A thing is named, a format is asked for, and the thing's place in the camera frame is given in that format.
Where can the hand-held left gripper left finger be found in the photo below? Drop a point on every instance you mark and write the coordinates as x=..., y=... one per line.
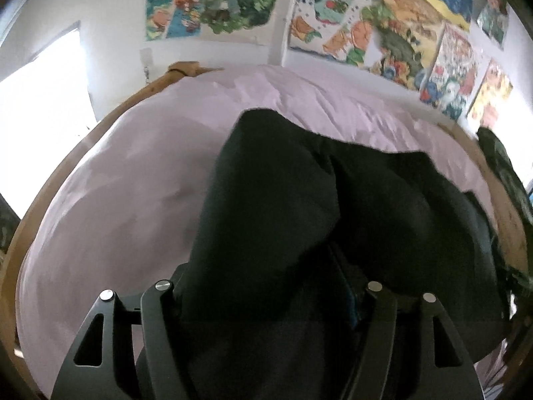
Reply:
x=164, y=325

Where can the white wall socket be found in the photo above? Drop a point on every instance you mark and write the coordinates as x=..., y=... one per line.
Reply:
x=146, y=56

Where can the white vertical wall trim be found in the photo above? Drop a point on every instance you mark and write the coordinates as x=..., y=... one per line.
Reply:
x=284, y=16

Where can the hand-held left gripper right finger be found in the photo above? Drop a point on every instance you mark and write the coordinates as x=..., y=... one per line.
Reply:
x=356, y=300

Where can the window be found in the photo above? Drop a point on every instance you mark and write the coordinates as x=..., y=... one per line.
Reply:
x=41, y=104

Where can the black garment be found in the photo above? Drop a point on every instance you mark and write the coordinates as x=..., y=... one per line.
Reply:
x=291, y=196

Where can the green dragon wall poster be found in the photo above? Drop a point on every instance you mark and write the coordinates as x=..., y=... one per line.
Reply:
x=399, y=41

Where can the dark green cloth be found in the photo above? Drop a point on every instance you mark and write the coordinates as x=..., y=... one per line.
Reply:
x=508, y=183

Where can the orange and yellow wall poster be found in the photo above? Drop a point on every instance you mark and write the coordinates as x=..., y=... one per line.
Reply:
x=491, y=96

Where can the red and blue wall poster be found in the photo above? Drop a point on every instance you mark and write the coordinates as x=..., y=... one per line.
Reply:
x=452, y=71

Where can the white cartoon wall poster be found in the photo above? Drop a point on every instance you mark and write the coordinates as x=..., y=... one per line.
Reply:
x=329, y=16

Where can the grey and green wall poster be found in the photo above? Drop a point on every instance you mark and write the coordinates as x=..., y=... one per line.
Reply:
x=493, y=12

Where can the anime characters wall poster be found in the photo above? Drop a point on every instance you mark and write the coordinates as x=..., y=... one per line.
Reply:
x=212, y=0

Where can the bed with lilac sheet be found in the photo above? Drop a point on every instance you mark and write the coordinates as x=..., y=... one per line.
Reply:
x=189, y=69

